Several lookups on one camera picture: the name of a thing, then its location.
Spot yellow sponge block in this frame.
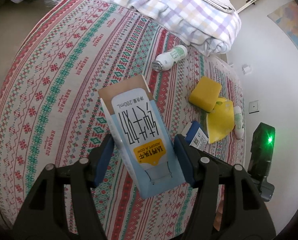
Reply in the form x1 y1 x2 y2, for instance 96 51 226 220
189 76 222 113

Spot white wall socket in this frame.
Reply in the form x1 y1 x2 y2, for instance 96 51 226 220
242 64 252 75

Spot light blue milk carton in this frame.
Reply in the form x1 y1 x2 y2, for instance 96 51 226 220
98 75 185 198

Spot right hand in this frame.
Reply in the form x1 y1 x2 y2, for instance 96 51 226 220
214 197 224 231

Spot grey wall switch plate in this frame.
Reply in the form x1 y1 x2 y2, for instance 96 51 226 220
248 100 260 114

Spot purple plaid folded quilt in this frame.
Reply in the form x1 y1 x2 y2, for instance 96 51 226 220
102 0 241 56

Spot white green drink bottle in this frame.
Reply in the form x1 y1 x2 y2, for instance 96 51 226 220
152 45 188 72

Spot wall map poster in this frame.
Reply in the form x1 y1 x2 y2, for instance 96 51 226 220
267 0 298 50

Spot yellow snack bag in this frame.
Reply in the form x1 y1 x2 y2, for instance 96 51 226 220
206 98 234 144

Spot blue tissue box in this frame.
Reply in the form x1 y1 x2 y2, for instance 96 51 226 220
181 121 209 151

